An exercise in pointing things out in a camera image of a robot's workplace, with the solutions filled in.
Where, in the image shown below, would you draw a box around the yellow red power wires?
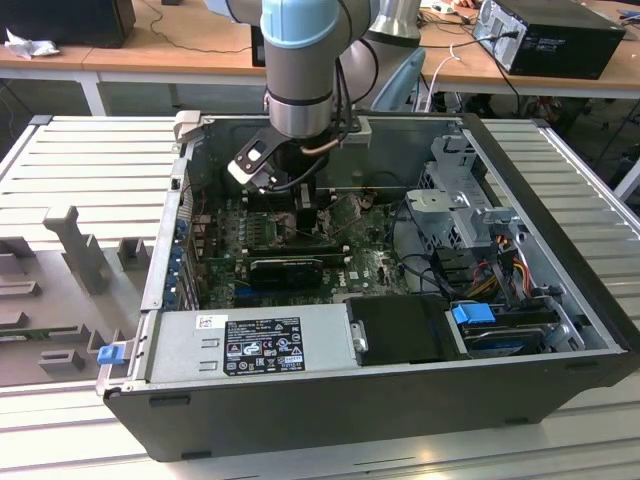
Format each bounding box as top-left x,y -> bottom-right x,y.
467,234 -> 539,304

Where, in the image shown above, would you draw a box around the black PC case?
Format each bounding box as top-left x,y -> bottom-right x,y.
97,112 -> 640,464

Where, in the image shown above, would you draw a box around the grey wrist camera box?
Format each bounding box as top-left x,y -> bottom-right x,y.
342,116 -> 374,147

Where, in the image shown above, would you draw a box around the grey metal drive cage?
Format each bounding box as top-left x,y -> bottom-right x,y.
404,132 -> 531,261

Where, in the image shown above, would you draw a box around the black PC tower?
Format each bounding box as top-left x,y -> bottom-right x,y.
473,0 -> 628,81

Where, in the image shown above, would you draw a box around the green motherboard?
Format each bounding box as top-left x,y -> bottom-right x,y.
197,192 -> 451,311

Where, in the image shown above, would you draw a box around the large black box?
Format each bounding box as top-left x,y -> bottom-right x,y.
0,0 -> 137,50

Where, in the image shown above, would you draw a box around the hard disk in blue carrier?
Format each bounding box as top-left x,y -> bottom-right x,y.
449,302 -> 559,360

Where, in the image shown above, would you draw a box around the black plastic bay cover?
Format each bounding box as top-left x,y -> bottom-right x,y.
344,294 -> 454,364

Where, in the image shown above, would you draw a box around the black graphics card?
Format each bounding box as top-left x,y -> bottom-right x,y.
247,257 -> 326,289

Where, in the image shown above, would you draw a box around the wooden desk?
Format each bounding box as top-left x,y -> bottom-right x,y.
419,0 -> 640,101
0,0 -> 271,119

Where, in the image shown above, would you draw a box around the grey case latch handle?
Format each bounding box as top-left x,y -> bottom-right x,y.
172,110 -> 204,147

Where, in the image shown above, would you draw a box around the crumpled white paper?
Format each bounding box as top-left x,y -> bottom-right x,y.
3,27 -> 62,62

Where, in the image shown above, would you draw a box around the grey parts rack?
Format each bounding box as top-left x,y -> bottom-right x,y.
0,204 -> 156,381

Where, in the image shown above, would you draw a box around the metal CPU socket cover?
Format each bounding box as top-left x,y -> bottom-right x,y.
317,195 -> 370,237

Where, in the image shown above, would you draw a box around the grey power supply unit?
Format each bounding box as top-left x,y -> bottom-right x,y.
127,302 -> 361,384

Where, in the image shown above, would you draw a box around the black RAM slot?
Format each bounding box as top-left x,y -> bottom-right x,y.
254,249 -> 350,267
249,237 -> 339,252

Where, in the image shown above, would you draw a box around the black and white wrist camera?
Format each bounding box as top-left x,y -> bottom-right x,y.
227,128 -> 284,194

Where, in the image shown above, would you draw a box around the green RAM stick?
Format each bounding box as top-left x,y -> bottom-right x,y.
0,325 -> 82,344

